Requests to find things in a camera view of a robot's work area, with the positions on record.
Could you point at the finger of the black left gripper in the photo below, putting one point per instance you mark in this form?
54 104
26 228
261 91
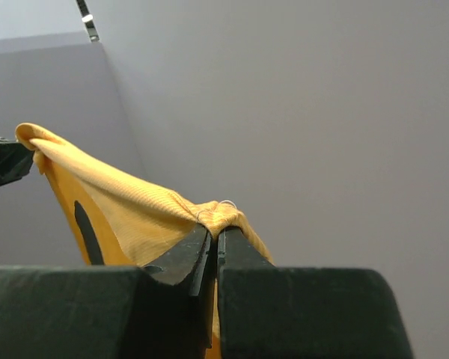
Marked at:
15 161

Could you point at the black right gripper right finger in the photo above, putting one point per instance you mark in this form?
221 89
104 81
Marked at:
267 311

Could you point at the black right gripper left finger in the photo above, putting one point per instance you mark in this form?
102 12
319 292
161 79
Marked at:
161 310

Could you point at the orange pillowcase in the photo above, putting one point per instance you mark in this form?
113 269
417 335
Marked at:
121 220

